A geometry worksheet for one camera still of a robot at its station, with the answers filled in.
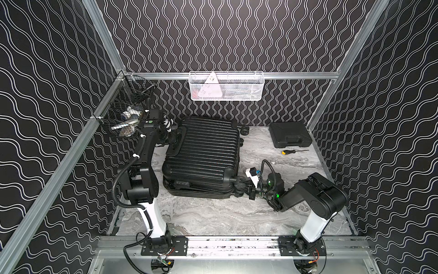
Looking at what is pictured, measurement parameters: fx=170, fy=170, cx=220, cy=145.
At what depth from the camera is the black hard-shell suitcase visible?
779 mm

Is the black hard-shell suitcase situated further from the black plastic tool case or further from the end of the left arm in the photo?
the black plastic tool case

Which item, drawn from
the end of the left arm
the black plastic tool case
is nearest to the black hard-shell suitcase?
the end of the left arm

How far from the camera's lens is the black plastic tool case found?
109 centimetres

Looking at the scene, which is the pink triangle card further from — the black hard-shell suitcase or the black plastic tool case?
the black plastic tool case

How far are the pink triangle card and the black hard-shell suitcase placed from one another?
0.14 m

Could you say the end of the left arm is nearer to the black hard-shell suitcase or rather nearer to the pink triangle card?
the black hard-shell suitcase

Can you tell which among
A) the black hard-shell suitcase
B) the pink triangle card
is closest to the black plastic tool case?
the black hard-shell suitcase

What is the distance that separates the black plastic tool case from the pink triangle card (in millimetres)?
469

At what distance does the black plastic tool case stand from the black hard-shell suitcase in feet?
0.92

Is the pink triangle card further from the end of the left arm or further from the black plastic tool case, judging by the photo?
the black plastic tool case

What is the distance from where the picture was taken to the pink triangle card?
91 centimetres

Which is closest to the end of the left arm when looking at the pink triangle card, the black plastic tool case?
the pink triangle card

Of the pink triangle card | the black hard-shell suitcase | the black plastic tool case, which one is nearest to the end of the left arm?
the black hard-shell suitcase
